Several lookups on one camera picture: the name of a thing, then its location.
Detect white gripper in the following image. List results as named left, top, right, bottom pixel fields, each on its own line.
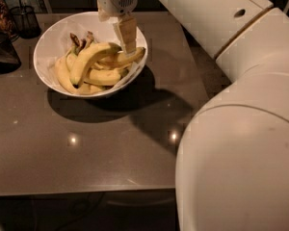
left=97, top=0, right=138, bottom=54

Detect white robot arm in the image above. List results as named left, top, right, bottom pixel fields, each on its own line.
left=159, top=0, right=289, bottom=231

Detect small back yellow banana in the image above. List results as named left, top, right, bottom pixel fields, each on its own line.
left=66, top=46, right=77, bottom=70

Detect white ceramic bowl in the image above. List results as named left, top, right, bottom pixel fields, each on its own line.
left=34, top=12, right=147, bottom=98

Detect black mesh pen cup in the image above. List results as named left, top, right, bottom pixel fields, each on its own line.
left=10, top=6, right=41, bottom=39

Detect dark black container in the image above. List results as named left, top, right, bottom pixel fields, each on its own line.
left=0, top=32, right=21, bottom=74

